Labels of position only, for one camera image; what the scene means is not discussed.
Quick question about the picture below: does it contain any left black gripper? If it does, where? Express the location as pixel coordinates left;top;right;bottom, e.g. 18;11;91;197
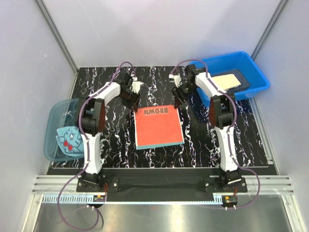
118;89;141;112

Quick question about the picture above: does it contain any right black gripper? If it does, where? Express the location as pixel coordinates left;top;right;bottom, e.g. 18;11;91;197
170;82;197;109

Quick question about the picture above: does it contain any brown towel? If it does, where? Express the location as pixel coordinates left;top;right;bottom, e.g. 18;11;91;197
134;105;184;150

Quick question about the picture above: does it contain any yellow towel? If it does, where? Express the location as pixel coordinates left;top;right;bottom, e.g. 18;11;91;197
212;74;241;90

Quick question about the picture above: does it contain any dark grey-blue towel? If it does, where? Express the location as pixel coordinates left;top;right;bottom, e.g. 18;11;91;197
227;69;251;93

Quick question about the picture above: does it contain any light blue patterned towel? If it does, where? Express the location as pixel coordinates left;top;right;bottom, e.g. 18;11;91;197
56;126;84;157

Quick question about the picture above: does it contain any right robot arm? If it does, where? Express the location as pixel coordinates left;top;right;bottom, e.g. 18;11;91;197
169;64;241;192

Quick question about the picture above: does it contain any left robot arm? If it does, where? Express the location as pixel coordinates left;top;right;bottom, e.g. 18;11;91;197
76;71;144;191

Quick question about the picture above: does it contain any clear teal plastic bin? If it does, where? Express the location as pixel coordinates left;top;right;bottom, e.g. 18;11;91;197
44;98;99;163

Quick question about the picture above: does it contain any blue plastic bin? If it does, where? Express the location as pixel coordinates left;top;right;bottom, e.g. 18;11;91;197
202;51;269;101

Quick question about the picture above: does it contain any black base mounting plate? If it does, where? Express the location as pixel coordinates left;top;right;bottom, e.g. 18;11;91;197
77;168;245;194

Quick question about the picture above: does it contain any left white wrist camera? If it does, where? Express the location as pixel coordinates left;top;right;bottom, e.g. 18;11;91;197
130;77;144;94

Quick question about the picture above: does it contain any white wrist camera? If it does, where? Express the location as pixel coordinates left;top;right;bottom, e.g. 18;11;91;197
130;77;144;94
169;74;185;87

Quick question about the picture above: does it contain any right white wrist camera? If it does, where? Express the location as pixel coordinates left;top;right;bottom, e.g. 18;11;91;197
169;74;185;87

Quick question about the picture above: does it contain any aluminium rail with cable duct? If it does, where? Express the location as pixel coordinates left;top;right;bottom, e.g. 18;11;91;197
32;175;294;205

